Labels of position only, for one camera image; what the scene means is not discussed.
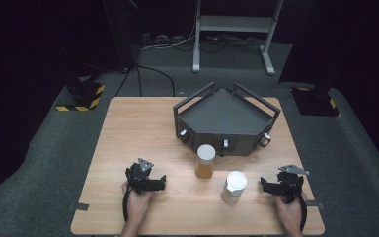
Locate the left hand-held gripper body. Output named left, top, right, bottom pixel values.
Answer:
left=125, top=157, right=155, bottom=196

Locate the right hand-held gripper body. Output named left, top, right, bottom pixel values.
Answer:
left=275, top=164, right=311, bottom=205

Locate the pale jar with white lid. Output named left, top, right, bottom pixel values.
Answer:
left=220, top=170, right=249, bottom=204

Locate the orange jar with white lid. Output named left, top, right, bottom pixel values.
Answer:
left=194, top=143, right=217, bottom=180

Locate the dark grey corner rack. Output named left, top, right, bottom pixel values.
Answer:
left=173, top=81, right=282, bottom=157

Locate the person's left hand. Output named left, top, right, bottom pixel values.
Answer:
left=120, top=182, right=155, bottom=222

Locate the person's right hand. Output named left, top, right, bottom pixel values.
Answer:
left=274, top=191, right=308, bottom=229

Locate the black yellow striped base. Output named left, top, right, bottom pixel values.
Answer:
left=290, top=86, right=341, bottom=118
left=54, top=77, right=107, bottom=113

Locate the grey metal stand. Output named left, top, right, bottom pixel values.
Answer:
left=191, top=0, right=284, bottom=76

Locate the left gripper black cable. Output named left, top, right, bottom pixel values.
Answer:
left=121, top=186, right=133, bottom=223

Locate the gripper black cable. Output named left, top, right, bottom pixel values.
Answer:
left=121, top=186, right=133, bottom=223
left=296, top=195, right=309, bottom=232

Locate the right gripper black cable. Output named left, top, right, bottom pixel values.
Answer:
left=296, top=195, right=309, bottom=232

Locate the thin black floor cable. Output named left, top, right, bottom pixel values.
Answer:
left=114, top=67, right=131, bottom=97

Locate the thick black floor cable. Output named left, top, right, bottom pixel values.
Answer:
left=136, top=64, right=176, bottom=97

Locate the bundle of floor cables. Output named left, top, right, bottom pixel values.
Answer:
left=139, top=32, right=265, bottom=54

